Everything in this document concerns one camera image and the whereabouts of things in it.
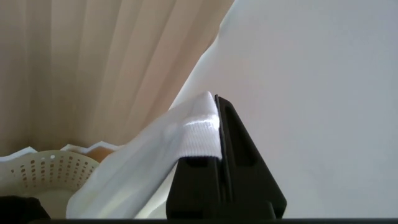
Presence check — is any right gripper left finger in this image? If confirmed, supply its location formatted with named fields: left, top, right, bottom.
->
left=165, top=156, right=224, bottom=219

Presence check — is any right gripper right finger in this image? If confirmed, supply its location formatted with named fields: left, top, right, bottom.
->
left=214, top=94, right=287, bottom=219

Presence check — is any white printed t-shirt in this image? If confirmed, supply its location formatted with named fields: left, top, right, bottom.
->
left=65, top=91, right=223, bottom=220

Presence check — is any black garment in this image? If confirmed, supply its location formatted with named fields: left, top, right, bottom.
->
left=0, top=195, right=51, bottom=223

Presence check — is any white laundry basket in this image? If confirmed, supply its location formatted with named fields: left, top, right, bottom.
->
left=0, top=150, right=101, bottom=219

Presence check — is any beige curtain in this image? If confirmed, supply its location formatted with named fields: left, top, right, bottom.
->
left=0, top=0, right=236, bottom=157

